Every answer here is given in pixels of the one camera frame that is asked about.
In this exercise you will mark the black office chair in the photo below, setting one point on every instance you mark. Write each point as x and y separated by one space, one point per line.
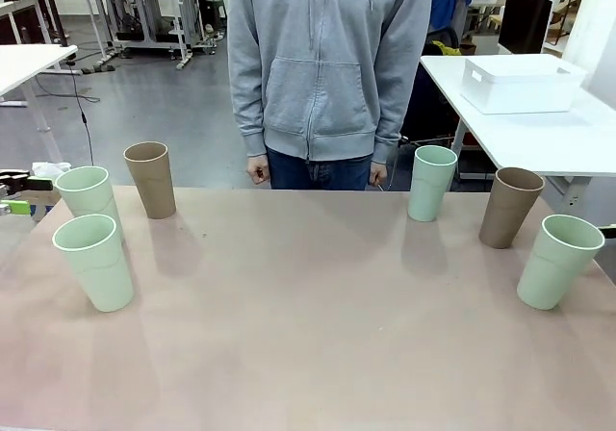
433 109

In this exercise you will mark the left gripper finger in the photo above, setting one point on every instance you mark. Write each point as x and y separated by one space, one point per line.
39 184
14 208

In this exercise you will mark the dark green stool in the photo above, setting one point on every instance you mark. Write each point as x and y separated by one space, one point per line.
215 12

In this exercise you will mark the person left hand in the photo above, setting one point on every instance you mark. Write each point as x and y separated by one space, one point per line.
377 172

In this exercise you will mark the person left forearm grey sleeve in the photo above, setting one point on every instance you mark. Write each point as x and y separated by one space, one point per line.
397 113

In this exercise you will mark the black monitor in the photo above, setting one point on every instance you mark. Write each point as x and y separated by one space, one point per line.
524 19

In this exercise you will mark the light green plastic cup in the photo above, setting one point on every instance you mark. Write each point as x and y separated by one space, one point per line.
429 190
96 272
89 195
553 272

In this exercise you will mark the white crumpled tissue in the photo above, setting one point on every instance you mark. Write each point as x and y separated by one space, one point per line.
50 170

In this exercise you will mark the white background desks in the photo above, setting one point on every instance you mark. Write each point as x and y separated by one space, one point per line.
19 3

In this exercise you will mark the brown plastic cup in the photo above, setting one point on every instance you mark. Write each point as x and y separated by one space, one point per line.
507 217
153 185

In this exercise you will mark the person blue jeans legs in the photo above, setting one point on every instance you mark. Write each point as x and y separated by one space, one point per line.
293 173

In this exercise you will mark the person right hand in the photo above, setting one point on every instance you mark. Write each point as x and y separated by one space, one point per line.
258 169

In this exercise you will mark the white plastic basket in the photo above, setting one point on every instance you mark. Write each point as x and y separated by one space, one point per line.
522 89

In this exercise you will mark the black tripod pole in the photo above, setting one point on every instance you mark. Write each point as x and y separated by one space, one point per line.
52 7

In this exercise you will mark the wooden chair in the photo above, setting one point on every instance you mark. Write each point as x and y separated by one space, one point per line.
570 7

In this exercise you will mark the person right forearm grey sleeve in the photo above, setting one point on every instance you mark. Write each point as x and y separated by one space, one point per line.
248 109

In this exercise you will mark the person torso grey hoodie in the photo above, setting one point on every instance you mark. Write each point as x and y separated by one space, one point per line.
317 65

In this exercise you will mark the cardboard box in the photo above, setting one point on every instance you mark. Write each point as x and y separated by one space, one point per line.
45 202

